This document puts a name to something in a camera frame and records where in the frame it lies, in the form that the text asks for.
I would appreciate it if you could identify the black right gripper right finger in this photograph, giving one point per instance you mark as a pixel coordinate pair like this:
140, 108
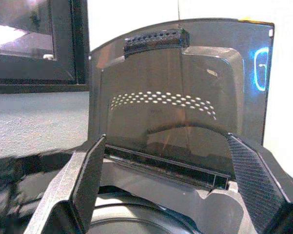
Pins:
258, 185

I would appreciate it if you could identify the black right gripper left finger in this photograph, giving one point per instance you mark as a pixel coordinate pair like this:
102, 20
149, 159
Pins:
78, 185

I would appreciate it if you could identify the silver top-load washing machine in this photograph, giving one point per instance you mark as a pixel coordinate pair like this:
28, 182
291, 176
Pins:
141, 185

